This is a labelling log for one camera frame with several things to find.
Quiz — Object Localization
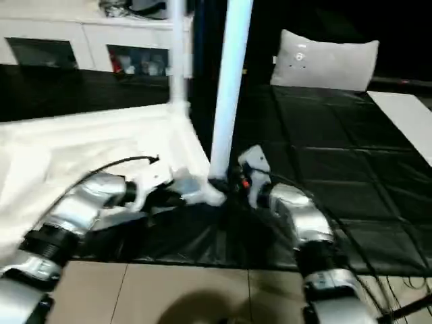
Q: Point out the black round helmet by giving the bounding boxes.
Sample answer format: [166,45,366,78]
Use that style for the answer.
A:
[129,0,173,18]

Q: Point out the black work mat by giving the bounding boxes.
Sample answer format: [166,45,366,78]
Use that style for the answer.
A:
[0,62,432,276]

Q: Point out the white plastic table top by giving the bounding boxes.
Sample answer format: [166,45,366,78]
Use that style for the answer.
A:
[0,100,227,268]

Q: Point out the grey cushion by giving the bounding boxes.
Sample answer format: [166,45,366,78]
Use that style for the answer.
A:
[269,28,381,92]

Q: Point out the white flat board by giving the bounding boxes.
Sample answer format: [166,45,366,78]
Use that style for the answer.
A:
[366,90,432,167]

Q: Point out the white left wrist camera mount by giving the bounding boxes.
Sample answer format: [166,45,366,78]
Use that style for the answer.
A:
[129,159,176,213]

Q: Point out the white plastic table leg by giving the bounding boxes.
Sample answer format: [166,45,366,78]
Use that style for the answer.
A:
[166,0,192,115]
[208,0,254,180]

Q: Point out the black cabinet with gold label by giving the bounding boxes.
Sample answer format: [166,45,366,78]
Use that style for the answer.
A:
[190,0,285,105]

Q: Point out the white sideboard cabinet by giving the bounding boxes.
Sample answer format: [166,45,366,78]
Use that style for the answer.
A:
[0,0,194,78]

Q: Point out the black floor stand bar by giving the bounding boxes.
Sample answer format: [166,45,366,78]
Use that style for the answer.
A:
[380,296,432,320]

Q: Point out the black crumpled bundle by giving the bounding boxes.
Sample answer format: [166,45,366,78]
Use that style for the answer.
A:
[99,0,131,18]

